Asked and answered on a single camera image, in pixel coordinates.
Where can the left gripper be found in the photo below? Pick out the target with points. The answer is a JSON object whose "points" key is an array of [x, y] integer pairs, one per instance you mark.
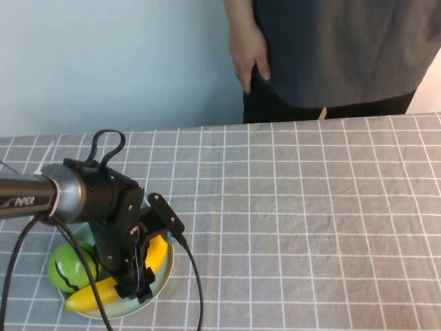
{"points": [[115, 248]]}

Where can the yellow toy banana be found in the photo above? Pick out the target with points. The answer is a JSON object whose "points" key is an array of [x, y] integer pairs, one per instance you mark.
{"points": [[93, 293]]}

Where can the person's right forearm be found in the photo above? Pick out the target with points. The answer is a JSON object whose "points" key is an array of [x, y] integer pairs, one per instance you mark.
{"points": [[237, 12]]}

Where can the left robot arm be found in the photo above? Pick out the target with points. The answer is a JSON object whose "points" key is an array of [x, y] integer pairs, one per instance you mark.
{"points": [[27, 194]]}

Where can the person's right hand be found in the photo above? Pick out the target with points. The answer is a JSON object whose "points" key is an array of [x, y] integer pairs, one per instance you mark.
{"points": [[246, 48]]}

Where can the light green round plate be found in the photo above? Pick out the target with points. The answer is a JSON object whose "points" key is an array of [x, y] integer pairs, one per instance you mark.
{"points": [[163, 272]]}

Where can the green toy fruit black cracks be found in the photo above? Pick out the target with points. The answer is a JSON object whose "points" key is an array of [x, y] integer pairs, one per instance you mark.
{"points": [[69, 262]]}

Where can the white zip tie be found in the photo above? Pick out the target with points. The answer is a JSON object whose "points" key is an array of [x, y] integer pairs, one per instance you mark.
{"points": [[45, 158]]}

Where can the gray white-checked tablecloth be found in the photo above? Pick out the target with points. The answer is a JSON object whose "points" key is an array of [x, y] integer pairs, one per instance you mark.
{"points": [[293, 207]]}

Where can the black trousers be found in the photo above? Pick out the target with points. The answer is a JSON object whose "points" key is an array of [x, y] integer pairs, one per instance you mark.
{"points": [[265, 103]]}

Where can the small tan tag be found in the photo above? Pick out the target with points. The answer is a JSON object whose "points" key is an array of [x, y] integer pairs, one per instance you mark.
{"points": [[322, 113]]}

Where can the gray shirt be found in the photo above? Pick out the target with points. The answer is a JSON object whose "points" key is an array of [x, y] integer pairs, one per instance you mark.
{"points": [[344, 45]]}

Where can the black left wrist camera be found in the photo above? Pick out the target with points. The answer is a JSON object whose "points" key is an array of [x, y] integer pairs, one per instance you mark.
{"points": [[165, 215]]}

